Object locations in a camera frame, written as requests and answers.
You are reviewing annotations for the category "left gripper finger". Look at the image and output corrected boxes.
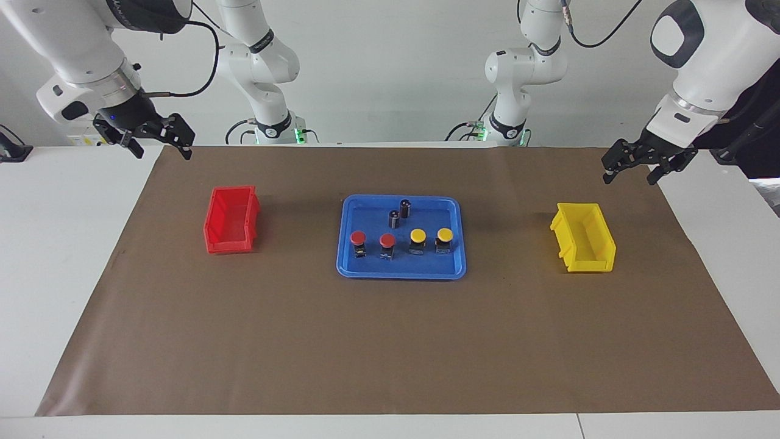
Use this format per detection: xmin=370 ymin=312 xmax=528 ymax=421
xmin=647 ymin=162 xmax=678 ymax=186
xmin=602 ymin=155 xmax=625 ymax=185

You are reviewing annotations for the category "blue plastic tray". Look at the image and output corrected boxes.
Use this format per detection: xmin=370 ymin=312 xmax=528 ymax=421
xmin=336 ymin=195 xmax=467 ymax=280

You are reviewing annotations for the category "yellow plastic bin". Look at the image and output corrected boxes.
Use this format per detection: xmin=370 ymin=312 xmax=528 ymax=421
xmin=550 ymin=202 xmax=617 ymax=273

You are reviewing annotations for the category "black stand pole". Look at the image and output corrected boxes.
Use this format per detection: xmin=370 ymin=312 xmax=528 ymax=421
xmin=710 ymin=104 xmax=780 ymax=165

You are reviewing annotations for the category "red plastic bin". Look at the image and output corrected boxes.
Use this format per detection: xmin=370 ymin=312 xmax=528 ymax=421
xmin=204 ymin=185 xmax=261 ymax=254

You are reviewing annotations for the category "black background panel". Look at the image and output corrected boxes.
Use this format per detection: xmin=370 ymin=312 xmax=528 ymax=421
xmin=695 ymin=61 xmax=780 ymax=179

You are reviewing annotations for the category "brown table mat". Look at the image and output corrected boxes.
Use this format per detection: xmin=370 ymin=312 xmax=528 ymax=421
xmin=35 ymin=145 xmax=780 ymax=417

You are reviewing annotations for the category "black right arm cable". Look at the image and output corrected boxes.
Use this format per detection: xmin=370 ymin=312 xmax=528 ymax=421
xmin=146 ymin=0 xmax=221 ymax=99

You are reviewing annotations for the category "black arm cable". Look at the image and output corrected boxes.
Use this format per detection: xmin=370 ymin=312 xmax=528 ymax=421
xmin=146 ymin=0 xmax=221 ymax=99
xmin=561 ymin=0 xmax=644 ymax=49

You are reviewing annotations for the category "black clamp mount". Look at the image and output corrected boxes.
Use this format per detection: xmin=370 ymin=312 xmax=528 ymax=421
xmin=0 ymin=125 xmax=34 ymax=163

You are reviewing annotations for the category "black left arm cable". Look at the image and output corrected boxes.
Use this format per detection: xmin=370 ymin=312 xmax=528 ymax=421
xmin=561 ymin=0 xmax=644 ymax=49

